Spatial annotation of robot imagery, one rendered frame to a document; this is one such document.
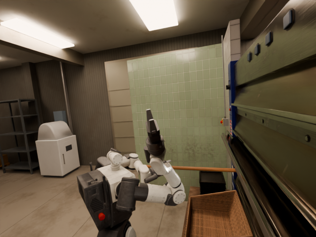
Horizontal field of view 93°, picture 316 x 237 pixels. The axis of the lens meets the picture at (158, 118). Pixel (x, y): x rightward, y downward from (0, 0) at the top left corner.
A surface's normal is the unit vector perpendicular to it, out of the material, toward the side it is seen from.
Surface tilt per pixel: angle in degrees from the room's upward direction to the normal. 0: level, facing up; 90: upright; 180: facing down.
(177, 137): 90
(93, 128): 90
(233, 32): 90
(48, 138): 90
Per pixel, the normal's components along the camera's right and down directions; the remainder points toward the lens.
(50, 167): -0.23, 0.12
